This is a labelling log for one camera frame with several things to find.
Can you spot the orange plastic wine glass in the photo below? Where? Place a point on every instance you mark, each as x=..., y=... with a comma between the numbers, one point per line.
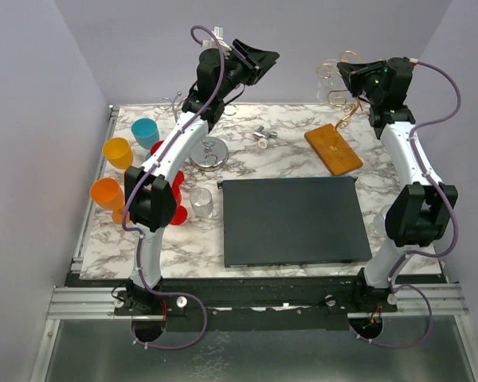
x=108, y=194

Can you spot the small chrome metal fitting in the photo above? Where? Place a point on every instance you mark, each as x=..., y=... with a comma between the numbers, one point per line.
x=261, y=133

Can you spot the yellow plastic wine glass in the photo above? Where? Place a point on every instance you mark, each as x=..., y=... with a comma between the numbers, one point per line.
x=118, y=153

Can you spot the clear ribbed wine glass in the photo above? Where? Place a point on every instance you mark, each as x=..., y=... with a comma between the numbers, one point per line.
x=202, y=203

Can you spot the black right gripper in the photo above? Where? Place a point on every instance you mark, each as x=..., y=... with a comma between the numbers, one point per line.
x=353, y=75

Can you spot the red plastic wine glass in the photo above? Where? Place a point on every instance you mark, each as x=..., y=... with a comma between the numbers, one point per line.
x=181, y=213

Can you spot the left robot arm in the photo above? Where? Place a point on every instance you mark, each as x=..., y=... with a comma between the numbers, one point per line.
x=150, y=202

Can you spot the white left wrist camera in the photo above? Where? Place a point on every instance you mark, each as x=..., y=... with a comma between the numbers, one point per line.
x=210, y=43

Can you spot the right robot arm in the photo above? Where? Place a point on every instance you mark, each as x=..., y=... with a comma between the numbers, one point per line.
x=424, y=208

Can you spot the gold wire wooden-base rack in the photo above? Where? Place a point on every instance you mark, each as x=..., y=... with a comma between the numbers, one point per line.
x=327, y=142

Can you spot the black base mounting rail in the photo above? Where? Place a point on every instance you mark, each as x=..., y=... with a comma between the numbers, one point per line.
x=251, y=304

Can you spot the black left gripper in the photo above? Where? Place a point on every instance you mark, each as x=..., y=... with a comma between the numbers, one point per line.
x=253, y=62

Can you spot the aluminium extrusion rail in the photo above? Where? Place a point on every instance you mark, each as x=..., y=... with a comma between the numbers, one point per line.
x=81, y=303

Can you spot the blue plastic wine glass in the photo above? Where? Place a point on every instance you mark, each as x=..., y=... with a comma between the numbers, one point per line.
x=146, y=133

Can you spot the dark grey flat box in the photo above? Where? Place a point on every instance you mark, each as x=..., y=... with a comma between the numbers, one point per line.
x=292, y=221

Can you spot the chrome wine glass rack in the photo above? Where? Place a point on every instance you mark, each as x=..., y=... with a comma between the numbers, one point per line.
x=211, y=153

